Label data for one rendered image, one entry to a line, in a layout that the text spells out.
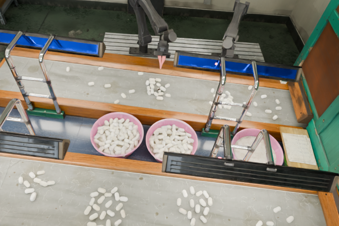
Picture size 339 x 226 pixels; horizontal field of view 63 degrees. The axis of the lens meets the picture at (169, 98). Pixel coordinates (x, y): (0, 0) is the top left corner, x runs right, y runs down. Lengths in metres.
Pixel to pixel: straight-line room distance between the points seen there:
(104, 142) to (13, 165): 0.42
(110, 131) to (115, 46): 0.80
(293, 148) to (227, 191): 0.43
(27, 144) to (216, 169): 0.66
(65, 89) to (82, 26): 1.84
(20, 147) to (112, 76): 0.81
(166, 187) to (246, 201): 0.37
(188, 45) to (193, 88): 0.51
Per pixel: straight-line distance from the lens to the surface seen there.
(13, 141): 1.10
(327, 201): 1.44
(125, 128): 1.47
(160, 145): 1.42
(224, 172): 1.02
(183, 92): 1.66
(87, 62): 1.83
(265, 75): 1.43
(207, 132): 1.54
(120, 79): 1.71
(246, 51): 2.20
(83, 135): 1.56
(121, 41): 2.10
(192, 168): 1.00
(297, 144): 1.60
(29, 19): 3.70
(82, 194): 1.33
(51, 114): 1.65
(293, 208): 1.46
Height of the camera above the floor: 1.96
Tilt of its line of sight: 49 degrees down
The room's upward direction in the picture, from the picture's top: 8 degrees clockwise
